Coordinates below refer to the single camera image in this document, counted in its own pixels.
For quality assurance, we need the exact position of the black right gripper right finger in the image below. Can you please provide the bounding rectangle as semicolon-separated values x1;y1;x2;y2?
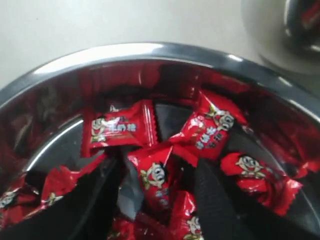
194;158;320;240

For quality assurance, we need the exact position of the red wrapped candy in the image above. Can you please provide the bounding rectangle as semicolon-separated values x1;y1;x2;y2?
168;89;248;167
117;142;198;222
220;152;303;216
80;99;158;158

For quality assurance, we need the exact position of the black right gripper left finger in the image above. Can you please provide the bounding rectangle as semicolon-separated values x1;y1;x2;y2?
0;157;120;240

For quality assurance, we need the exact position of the stainless steel cup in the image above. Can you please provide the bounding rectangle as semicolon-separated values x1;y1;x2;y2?
241;0;320;75

